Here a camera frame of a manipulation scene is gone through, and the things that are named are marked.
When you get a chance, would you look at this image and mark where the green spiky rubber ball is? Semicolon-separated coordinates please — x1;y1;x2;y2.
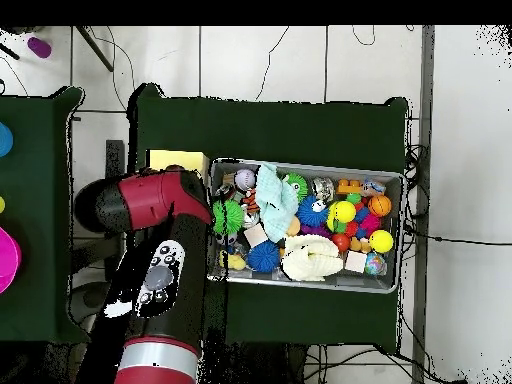
212;199;246;235

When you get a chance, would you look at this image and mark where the wooden box with three holes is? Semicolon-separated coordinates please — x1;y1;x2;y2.
145;149;209;177

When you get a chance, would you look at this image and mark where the shallow clear mesh bin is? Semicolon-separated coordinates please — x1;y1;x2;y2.
207;157;405;295

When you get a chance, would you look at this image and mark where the orange striped tiger plush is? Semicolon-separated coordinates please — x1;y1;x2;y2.
241;188;260;215

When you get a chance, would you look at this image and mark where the light blue waffle cloth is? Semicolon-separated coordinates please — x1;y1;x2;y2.
254;161;299;243

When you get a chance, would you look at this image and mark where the white toy baseball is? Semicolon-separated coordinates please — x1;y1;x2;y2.
234;168;257;190

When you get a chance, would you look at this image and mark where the silver drinks can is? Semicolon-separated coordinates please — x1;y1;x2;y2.
215;183;237;201

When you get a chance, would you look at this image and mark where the green spiky ball with eyes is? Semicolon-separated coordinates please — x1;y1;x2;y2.
281;172;308;203

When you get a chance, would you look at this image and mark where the yellow duck plush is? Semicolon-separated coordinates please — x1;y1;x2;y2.
218;250;248;272

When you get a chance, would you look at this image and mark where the blue spiky ball with eyes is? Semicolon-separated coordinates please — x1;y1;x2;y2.
296;195;329;228

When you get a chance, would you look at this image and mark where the cream waffle cloth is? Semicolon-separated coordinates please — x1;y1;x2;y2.
280;234;345;282

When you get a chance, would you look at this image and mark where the orange toy basketball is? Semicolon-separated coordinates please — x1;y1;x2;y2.
367;194;394;218

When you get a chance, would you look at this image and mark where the yellow tennis ball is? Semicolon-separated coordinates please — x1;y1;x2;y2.
368;229;395;254

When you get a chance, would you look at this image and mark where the grey round floor base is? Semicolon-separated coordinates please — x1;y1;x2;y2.
68;280;111;325

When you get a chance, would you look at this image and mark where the dark green side table cloth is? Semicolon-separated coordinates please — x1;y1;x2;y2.
0;85;94;345

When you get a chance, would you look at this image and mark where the black rod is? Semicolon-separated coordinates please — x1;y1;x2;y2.
75;25;115;73

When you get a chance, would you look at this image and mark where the pink round disc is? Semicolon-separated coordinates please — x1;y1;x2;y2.
0;225;22;295

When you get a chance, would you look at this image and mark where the blue round object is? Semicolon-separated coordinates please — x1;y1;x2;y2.
0;121;14;158

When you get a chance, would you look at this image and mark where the purple bottle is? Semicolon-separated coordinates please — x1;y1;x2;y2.
26;36;53;60

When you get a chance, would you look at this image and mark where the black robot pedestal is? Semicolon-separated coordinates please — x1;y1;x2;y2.
227;341;309;384

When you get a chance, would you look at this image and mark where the thin black floor cable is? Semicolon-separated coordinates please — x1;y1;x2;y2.
254;25;290;102

